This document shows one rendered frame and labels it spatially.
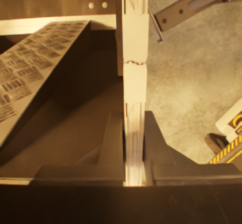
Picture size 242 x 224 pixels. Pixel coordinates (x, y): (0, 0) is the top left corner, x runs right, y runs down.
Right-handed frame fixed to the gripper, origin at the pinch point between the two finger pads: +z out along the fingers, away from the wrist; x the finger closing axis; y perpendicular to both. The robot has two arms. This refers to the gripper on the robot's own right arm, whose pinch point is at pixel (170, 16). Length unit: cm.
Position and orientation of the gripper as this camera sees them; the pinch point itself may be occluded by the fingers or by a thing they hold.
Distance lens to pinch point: 27.9
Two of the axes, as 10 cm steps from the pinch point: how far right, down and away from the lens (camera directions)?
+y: 4.9, 7.8, 3.8
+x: 0.2, -4.5, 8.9
